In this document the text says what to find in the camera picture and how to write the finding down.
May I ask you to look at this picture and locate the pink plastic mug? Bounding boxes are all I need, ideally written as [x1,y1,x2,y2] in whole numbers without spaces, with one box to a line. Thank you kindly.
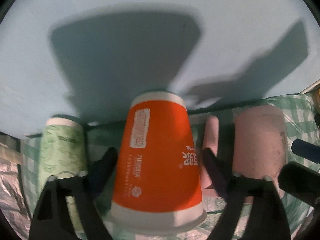
[201,104,288,205]

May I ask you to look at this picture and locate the orange paper cup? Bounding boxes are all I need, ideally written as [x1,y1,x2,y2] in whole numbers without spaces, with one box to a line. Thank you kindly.
[110,91,207,235]

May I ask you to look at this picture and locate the green paper cup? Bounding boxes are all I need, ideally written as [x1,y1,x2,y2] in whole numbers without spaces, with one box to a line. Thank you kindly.
[37,117,89,233]

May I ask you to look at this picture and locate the silver foil curtain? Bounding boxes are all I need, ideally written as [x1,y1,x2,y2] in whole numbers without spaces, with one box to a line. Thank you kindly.
[1,159,31,239]

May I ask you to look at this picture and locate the green checkered tablecloth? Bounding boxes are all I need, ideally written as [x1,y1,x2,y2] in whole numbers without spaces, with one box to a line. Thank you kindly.
[19,94,319,239]

